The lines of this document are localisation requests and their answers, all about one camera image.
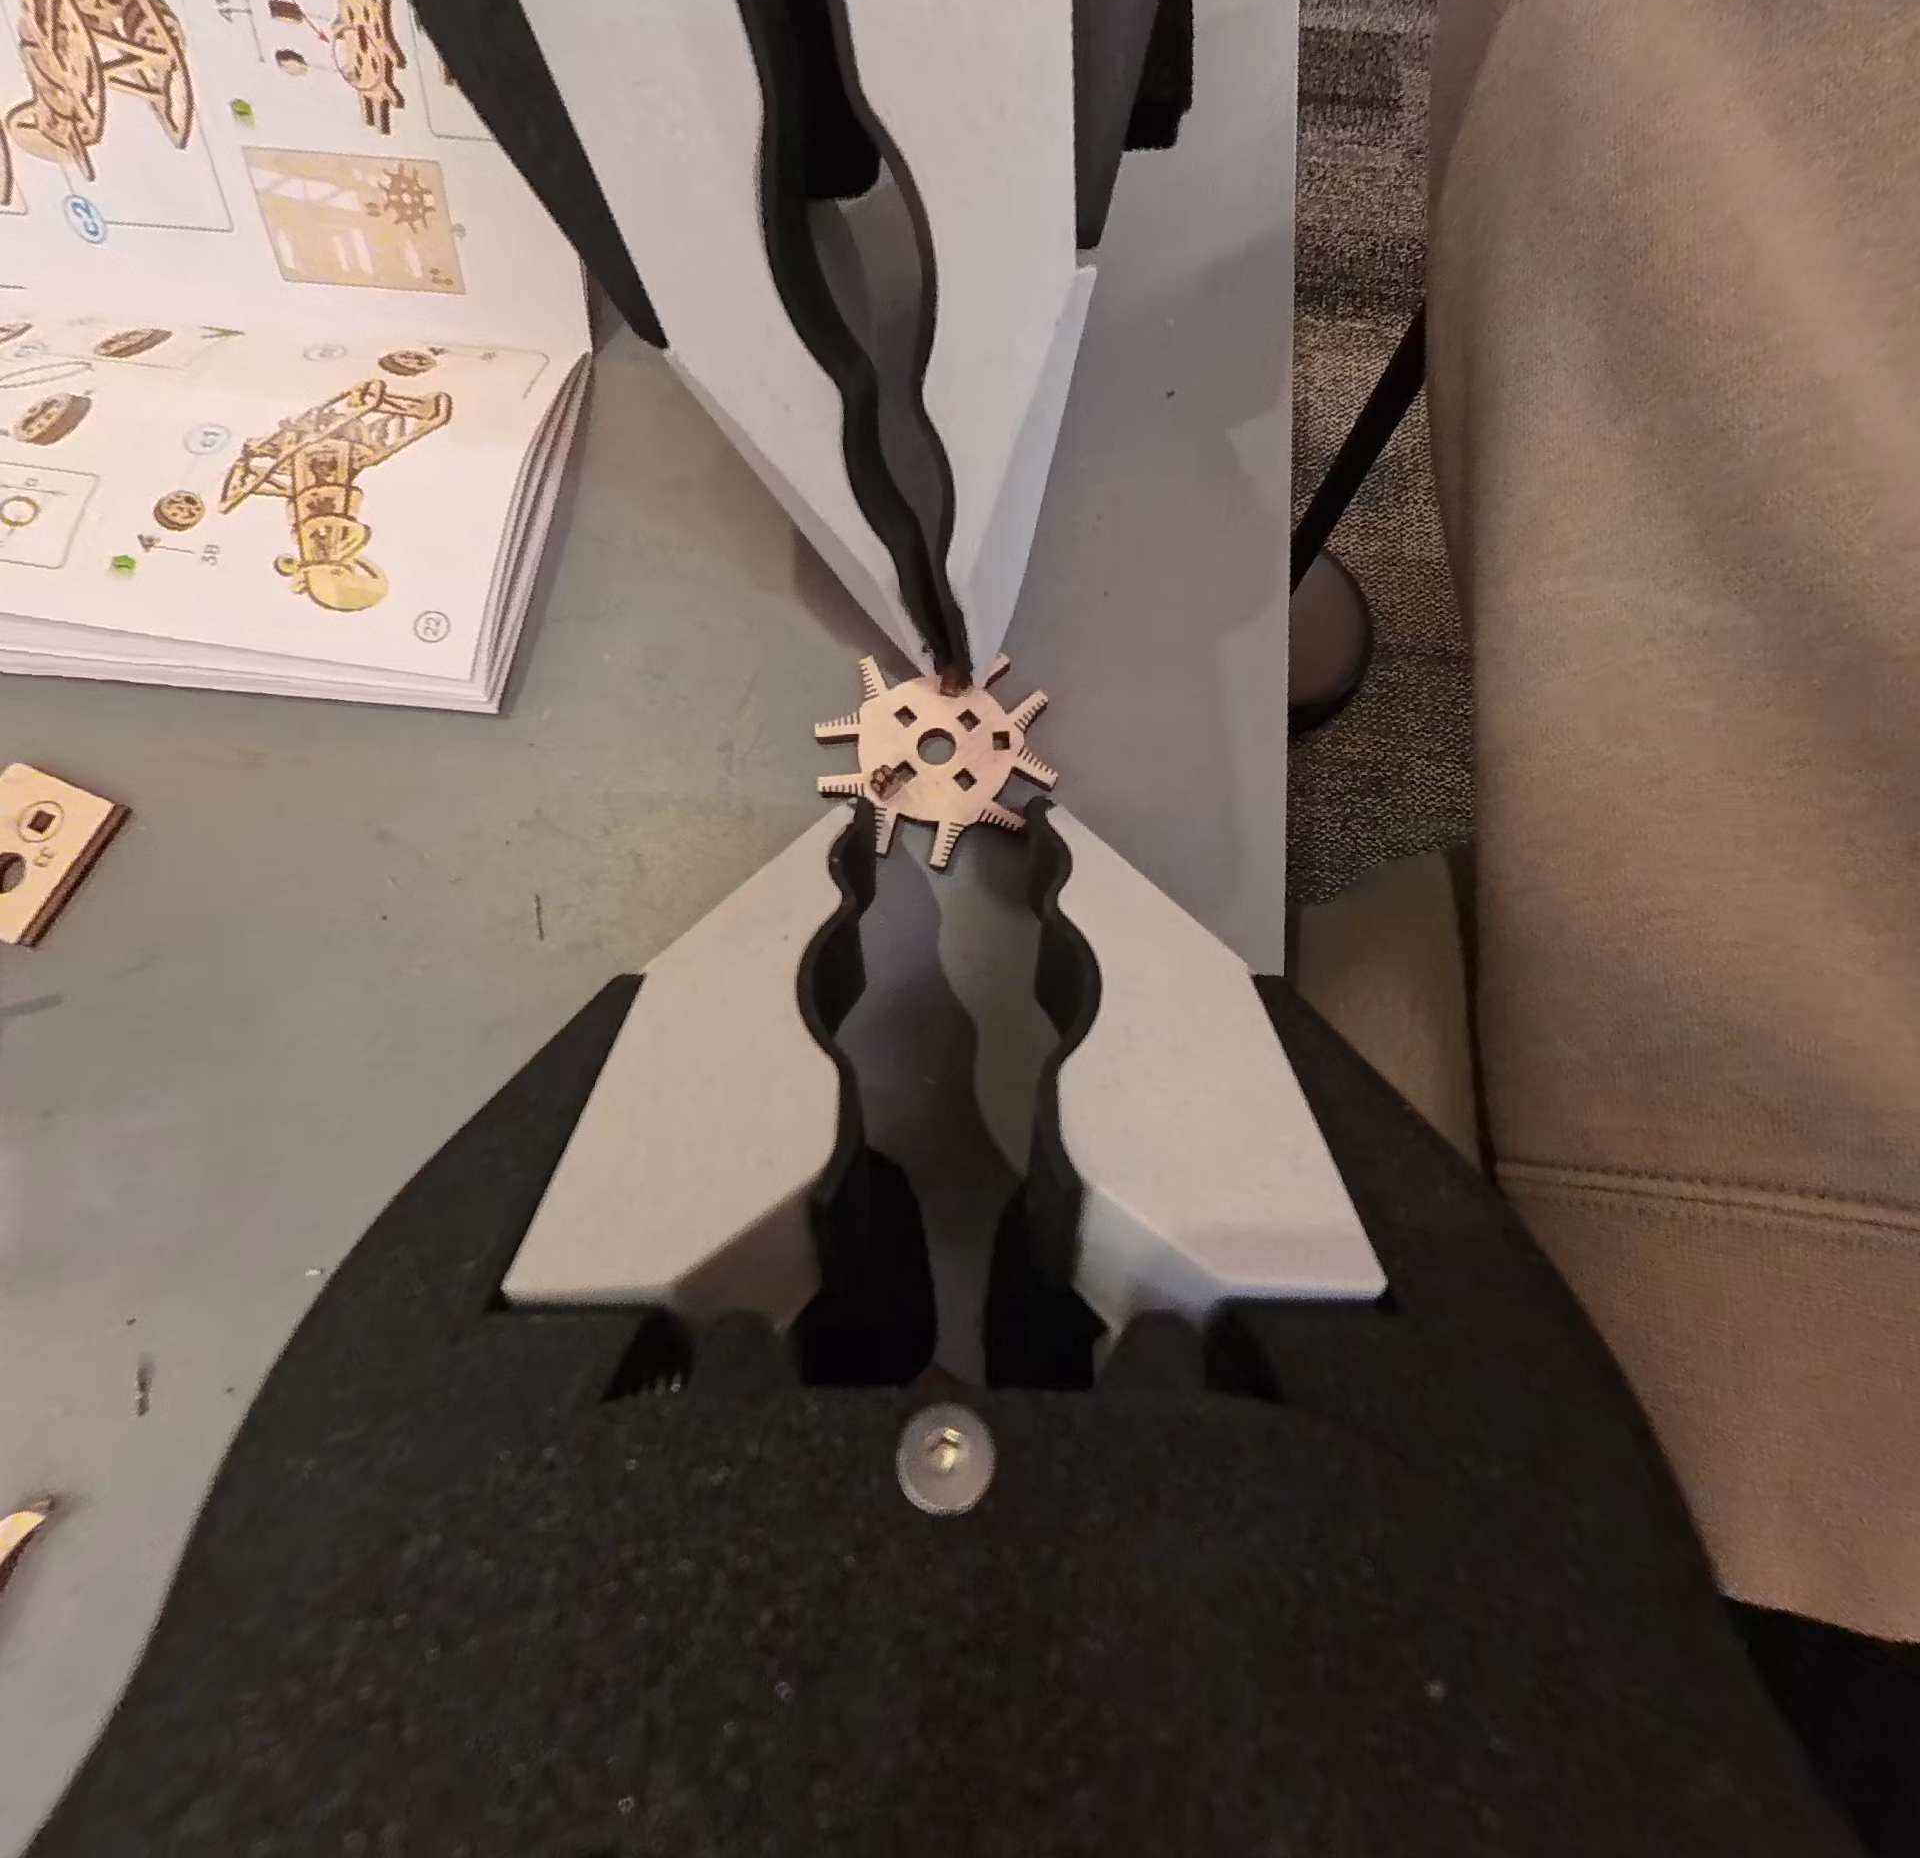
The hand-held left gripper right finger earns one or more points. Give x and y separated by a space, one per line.
1200 1103

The black metal leg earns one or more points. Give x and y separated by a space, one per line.
1357 436

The small curved wooden part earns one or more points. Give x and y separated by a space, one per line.
22 1544

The wooden gear piece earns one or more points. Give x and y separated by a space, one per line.
939 759

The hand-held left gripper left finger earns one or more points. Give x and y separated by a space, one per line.
674 1103

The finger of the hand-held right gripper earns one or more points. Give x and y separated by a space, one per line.
650 164
1024 123

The dark pants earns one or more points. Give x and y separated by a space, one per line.
1845 1738

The flat wooden piece square hole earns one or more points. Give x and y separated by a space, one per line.
52 856

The open instruction booklet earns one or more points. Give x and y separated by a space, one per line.
298 389

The grey shoe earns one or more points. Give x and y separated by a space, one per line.
1326 644

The grey desk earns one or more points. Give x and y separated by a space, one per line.
374 1103

